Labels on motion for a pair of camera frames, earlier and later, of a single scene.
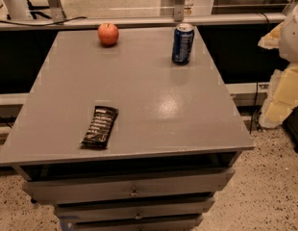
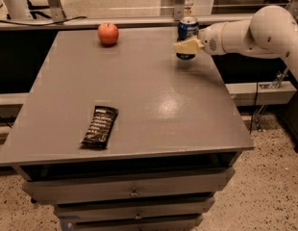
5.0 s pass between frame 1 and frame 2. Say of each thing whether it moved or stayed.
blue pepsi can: moved
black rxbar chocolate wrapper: stayed
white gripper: moved
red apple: stayed
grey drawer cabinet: stayed
